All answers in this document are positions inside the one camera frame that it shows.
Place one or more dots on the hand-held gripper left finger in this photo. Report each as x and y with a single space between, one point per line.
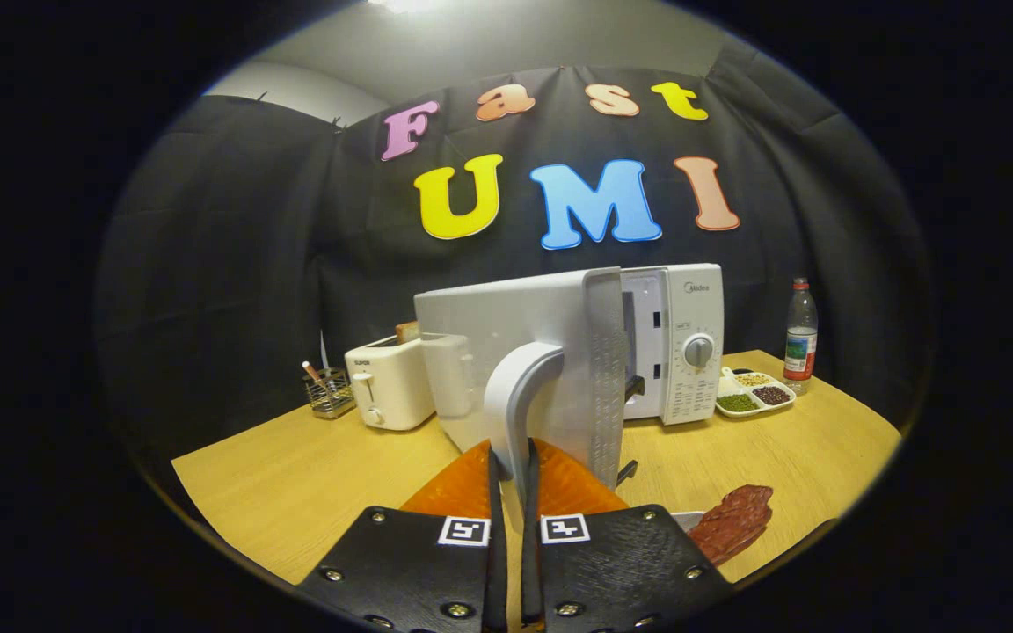
498 576

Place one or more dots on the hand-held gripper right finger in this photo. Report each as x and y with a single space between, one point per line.
530 576

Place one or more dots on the dark red meat strip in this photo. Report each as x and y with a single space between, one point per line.
735 519

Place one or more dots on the white toaster oven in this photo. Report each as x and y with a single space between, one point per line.
515 316

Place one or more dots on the white bread toaster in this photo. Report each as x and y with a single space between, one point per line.
397 387

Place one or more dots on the small white ribbed tray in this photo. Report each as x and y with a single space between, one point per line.
687 520

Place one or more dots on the toasted bread slice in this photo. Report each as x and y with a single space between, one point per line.
408 332

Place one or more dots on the white divided bean dish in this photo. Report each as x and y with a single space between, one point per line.
739 403

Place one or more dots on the clear plastic water bottle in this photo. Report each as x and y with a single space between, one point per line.
800 347

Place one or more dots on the black backdrop cloth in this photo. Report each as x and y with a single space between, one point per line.
225 264

